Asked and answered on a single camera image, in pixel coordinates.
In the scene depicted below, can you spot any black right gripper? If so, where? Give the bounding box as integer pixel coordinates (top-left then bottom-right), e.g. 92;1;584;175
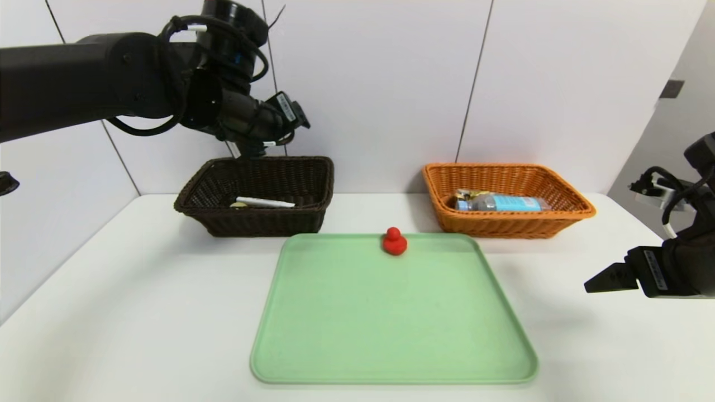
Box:
584;237;715;298

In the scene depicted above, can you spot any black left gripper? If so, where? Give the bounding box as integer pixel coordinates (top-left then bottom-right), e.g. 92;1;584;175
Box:
251;90;311;142

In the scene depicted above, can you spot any white marker pen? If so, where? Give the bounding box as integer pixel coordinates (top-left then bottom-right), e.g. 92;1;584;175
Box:
235;196;296;209

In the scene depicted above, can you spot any water bottle with blue cap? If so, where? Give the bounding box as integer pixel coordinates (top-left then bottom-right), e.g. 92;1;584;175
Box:
455;193;551;213

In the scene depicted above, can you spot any red rubber duck toy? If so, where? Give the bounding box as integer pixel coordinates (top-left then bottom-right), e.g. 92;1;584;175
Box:
382;227;408;256

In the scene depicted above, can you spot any dark brown wicker basket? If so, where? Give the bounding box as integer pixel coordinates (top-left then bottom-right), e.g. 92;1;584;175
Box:
174;156;335;238

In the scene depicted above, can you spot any orange wicker basket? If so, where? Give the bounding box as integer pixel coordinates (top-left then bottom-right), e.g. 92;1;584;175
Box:
422;162;597;240

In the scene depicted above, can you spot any light green plastic tray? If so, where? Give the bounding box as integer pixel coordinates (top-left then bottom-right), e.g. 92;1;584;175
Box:
250;233;540;385

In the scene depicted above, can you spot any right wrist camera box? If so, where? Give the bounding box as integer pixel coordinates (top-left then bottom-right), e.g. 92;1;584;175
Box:
630;173;693;212

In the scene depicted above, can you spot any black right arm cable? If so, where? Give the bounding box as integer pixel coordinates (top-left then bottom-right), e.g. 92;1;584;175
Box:
642;166;715;240

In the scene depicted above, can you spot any black left wrist camera cable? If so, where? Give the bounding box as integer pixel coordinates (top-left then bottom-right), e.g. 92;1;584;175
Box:
105;16;270;137

